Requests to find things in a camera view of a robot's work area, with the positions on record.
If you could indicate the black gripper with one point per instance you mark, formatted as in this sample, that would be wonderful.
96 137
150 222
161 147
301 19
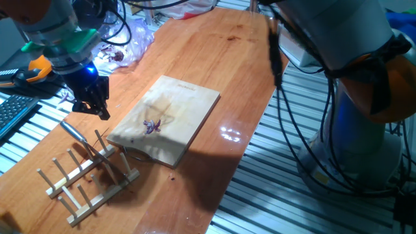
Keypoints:
84 86

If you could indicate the steel cleaver knife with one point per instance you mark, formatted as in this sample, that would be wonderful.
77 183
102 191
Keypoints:
73 130

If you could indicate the light wooden cutting board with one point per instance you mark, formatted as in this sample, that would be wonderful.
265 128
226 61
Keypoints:
169 107

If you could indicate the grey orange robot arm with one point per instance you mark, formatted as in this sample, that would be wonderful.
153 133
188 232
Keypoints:
351 48

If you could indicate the red onion slices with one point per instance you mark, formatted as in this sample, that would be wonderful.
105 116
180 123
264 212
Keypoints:
65 97

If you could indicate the red onion piece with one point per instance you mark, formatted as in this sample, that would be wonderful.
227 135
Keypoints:
152 126

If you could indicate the orange black teach pendant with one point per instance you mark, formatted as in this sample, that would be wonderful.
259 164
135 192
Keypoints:
35 70

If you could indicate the clear bag of chopped onion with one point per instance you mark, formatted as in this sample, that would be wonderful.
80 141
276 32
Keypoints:
136 42

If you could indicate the black keyboard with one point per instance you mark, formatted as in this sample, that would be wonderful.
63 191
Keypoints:
13 112

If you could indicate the black round reel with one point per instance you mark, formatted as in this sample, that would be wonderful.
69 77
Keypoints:
94 13

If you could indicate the wooden peg dish rack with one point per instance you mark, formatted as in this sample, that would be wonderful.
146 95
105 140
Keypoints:
97 195

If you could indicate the yellow packet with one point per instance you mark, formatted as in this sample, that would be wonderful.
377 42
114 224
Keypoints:
137 6

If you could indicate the white shopping bag red print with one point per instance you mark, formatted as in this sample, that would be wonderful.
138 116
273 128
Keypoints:
191 9

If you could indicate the large reddish wooden panel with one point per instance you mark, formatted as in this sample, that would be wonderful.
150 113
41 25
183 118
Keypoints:
227 65

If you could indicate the blue plastic bag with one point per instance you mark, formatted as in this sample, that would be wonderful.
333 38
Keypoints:
403 21

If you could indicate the aluminium frame post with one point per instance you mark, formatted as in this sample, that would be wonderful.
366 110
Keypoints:
149 13
255 6

